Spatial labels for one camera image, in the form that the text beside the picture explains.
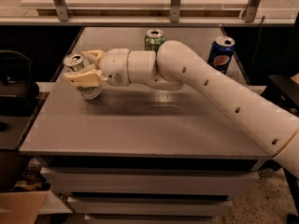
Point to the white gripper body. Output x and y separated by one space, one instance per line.
114 66

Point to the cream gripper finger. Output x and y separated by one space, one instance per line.
94 56
89 76

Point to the silver green 7up can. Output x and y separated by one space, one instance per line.
75 62

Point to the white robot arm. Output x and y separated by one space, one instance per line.
174 64

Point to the green soda can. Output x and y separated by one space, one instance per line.
153 39

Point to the blue Pepsi can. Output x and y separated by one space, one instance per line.
221 53

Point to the black chair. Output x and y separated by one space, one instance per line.
18 90

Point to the cardboard box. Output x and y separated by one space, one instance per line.
21 207

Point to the metal railing frame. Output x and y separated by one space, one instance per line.
165 13

